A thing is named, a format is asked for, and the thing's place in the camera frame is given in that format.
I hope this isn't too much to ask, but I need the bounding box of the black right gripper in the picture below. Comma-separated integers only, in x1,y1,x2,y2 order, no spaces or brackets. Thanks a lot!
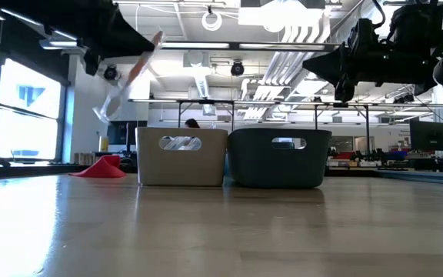
301,17,431,103

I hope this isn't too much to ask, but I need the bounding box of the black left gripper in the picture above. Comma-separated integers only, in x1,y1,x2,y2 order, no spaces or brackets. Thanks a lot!
52,0,156,76

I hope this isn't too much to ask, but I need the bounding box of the dark grey handled basket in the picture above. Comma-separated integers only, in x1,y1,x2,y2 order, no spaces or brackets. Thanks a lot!
227,128,333,189

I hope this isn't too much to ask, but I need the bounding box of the beige handled plastic basket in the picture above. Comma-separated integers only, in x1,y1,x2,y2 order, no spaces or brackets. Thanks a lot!
135,126,229,188

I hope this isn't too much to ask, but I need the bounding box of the cluttered workbench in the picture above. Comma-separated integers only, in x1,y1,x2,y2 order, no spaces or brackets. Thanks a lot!
327,148,443,173

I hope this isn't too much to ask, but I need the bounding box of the black desk monitor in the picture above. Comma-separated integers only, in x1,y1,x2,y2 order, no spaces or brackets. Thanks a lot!
409,120,443,153

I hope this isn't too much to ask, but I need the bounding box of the red cloth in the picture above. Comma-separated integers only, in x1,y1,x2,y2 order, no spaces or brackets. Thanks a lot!
68,155,127,179

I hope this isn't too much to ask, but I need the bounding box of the white ceiling ring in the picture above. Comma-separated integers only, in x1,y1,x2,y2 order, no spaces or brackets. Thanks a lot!
201,10,223,32

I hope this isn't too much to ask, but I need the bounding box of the dark wall screen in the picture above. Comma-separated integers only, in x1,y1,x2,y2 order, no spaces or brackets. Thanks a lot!
107,120,148,146

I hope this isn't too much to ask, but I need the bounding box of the right wrist camera housing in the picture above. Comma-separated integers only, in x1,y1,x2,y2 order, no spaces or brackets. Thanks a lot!
390,2,443,53

